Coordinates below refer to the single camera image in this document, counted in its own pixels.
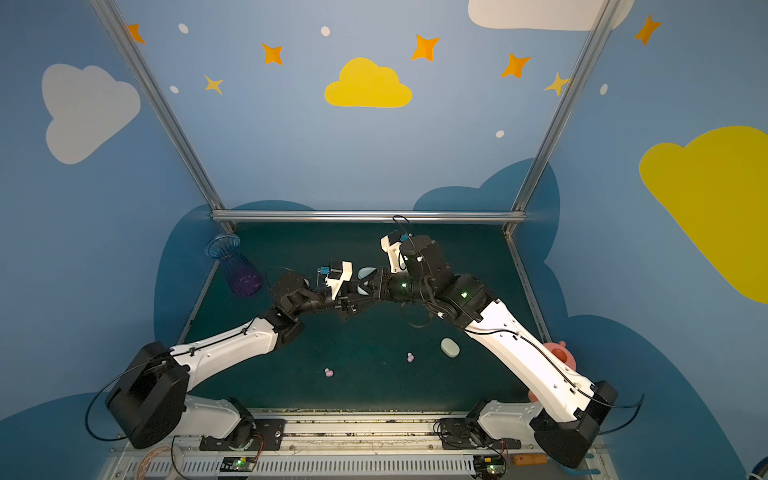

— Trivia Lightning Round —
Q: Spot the light blue earbud case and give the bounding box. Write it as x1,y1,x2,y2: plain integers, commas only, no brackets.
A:
356,267,377,296

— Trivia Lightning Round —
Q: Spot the mint green earbud case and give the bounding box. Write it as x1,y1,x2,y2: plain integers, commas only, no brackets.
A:
440,338,460,358

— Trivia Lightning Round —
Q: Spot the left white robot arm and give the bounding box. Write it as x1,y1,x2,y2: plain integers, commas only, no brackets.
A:
105,271,372,449

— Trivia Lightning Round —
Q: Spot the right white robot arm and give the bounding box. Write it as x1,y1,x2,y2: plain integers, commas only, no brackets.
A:
356,235,618,469

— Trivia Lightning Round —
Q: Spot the purple ribbed glass vase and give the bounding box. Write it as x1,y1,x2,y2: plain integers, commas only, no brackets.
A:
206,233,262,297

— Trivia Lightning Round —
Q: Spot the pink toy watering can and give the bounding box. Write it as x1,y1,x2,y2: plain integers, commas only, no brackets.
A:
544,341,577,371

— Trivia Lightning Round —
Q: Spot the left green circuit board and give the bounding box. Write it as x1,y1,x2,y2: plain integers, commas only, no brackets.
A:
220,457,255,473

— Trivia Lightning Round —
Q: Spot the green circuit board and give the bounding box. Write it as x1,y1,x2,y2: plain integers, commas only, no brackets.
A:
473,455,508,480
220,457,255,473

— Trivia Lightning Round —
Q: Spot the right green circuit board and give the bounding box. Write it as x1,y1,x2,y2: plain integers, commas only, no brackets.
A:
473,455,508,480

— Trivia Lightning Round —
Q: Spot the blue toy garden fork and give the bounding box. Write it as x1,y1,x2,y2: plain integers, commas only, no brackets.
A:
512,454,548,467

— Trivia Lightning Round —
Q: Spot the aluminium back frame rail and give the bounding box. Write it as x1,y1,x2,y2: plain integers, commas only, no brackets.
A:
211,210,526,223

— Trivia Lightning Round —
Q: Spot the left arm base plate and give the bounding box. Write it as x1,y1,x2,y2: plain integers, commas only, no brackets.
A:
199,418,286,452

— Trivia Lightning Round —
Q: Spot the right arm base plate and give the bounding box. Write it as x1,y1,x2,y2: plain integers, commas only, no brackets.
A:
433,417,522,450

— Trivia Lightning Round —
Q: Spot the front aluminium rail bed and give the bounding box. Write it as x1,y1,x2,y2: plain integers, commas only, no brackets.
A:
99,410,618,479

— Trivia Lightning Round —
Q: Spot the aluminium left frame post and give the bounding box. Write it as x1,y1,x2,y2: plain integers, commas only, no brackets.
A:
90,0,226,213

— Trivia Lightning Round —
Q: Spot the aluminium frame post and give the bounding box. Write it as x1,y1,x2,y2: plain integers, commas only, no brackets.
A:
503,0,621,240
90,0,226,213

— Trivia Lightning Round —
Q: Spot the aluminium right frame post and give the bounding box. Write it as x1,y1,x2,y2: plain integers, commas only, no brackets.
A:
503,0,621,240

